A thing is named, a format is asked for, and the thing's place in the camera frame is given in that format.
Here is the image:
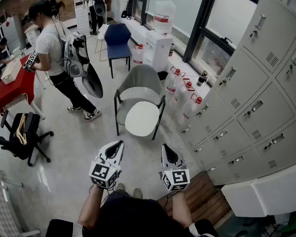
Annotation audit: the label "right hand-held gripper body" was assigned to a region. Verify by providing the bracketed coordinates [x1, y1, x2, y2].
[159, 161, 190, 192]

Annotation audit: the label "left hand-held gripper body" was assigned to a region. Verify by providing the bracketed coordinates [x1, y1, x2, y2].
[88, 156, 122, 190]

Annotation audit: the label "white round cushion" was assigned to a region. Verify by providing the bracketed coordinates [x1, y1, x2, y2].
[124, 101, 160, 137]

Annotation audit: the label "grey armchair with black frame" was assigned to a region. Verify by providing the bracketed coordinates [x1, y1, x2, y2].
[113, 63, 166, 141]

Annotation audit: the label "person's right forearm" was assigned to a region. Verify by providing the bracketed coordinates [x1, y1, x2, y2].
[171, 191, 194, 229]

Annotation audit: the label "person's left forearm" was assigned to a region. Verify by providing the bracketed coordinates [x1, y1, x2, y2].
[77, 185, 105, 230]

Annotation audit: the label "black office chair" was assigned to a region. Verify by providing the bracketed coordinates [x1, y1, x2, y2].
[0, 110, 55, 167]

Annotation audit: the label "blue padded chair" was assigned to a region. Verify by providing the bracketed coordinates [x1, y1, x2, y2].
[104, 23, 133, 79]

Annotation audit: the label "wooden slatted platform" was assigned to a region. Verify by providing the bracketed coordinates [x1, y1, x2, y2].
[157, 171, 233, 232]

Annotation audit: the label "clear bottle with red cap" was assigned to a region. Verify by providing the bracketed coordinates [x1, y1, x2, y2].
[165, 67, 186, 95]
[171, 81, 196, 109]
[132, 43, 145, 66]
[179, 93, 203, 126]

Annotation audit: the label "person's black shirt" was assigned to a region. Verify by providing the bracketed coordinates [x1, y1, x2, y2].
[45, 190, 219, 237]

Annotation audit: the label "black and grey dish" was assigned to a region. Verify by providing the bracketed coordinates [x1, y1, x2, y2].
[81, 63, 104, 99]

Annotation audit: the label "black drinking flask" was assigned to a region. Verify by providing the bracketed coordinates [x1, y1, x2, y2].
[196, 71, 208, 87]

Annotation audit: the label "wooden clothes hangers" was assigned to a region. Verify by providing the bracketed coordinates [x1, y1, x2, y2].
[15, 113, 28, 146]

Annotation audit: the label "white foam boxes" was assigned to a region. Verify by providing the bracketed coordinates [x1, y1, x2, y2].
[221, 159, 296, 217]

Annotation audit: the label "grey metal locker cabinet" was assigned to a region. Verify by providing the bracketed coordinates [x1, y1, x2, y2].
[180, 0, 296, 186]

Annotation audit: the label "table with red cloth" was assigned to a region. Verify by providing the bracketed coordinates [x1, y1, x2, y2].
[0, 55, 46, 120]

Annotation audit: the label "white water dispenser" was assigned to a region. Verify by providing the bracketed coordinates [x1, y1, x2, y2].
[143, 30, 174, 67]

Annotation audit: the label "cardboard box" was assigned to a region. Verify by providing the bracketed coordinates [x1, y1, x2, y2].
[0, 57, 23, 85]

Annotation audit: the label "white desk unit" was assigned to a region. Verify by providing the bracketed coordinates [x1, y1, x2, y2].
[24, 23, 41, 48]

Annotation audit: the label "large clear water jug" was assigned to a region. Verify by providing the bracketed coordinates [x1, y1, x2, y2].
[153, 0, 177, 36]

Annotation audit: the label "white shelf unit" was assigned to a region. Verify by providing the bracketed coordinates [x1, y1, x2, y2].
[73, 0, 91, 32]

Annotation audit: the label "black framed window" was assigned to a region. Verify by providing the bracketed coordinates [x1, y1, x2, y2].
[127, 0, 262, 77]

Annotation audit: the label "beige wire chair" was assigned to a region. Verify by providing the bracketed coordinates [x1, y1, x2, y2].
[94, 20, 120, 62]

